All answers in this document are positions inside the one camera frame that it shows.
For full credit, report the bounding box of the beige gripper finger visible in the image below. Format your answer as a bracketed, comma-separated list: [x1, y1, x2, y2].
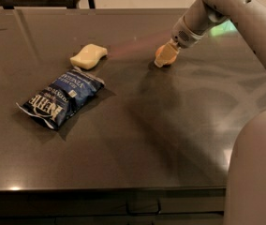
[154, 38, 182, 68]

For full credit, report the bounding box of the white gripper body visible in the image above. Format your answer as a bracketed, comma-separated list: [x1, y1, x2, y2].
[171, 15, 207, 49]

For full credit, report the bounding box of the orange fruit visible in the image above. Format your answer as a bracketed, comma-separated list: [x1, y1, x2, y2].
[155, 44, 178, 67]

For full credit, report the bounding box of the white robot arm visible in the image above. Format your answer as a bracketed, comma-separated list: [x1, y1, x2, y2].
[155, 0, 266, 225]

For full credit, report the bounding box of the yellow sponge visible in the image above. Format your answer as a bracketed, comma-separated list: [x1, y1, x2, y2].
[70, 44, 108, 70]

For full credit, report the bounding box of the blue kettle chips bag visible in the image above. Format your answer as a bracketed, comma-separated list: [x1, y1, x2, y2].
[18, 67, 105, 130]

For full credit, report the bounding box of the black drawer handle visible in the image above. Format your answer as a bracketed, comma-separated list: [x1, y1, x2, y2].
[126, 200, 161, 216]

